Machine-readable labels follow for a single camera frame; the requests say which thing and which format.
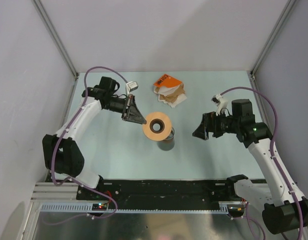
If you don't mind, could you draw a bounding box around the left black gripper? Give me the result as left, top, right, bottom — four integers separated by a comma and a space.
103, 94, 146, 125

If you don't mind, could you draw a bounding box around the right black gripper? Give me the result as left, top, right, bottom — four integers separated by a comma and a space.
192, 109, 240, 140

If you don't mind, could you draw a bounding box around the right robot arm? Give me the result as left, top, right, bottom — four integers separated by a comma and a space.
192, 95, 308, 235

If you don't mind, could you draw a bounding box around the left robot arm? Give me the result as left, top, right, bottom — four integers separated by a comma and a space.
42, 76, 147, 200

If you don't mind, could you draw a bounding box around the glass carafe with coffee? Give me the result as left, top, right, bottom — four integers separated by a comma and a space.
157, 127, 175, 151

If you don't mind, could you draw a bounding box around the orange coffee filter package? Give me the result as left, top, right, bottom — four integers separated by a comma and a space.
153, 73, 183, 88

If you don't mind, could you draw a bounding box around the stack of paper filters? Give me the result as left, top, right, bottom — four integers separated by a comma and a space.
153, 83, 187, 108

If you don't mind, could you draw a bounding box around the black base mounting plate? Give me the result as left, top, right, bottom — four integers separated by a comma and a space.
76, 179, 246, 212

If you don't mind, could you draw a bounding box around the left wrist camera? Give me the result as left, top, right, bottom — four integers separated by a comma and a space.
125, 81, 139, 95

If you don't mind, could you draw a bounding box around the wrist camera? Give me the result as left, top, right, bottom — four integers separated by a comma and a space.
211, 94, 228, 116
125, 81, 139, 95

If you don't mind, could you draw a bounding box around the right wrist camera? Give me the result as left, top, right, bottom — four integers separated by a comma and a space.
211, 94, 228, 116

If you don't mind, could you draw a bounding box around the right aluminium frame post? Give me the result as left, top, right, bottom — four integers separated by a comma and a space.
249, 0, 299, 80

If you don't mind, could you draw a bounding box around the aluminium frame post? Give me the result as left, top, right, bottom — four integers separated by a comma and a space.
249, 0, 299, 80
31, 0, 78, 80

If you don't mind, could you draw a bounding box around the grey slotted cable duct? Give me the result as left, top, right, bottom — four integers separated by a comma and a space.
38, 201, 231, 215

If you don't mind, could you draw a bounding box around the aluminium extrusion rail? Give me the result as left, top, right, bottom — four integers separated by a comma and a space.
31, 182, 79, 202

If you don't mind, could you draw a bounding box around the left aluminium frame post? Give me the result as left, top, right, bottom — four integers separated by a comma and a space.
31, 0, 78, 80

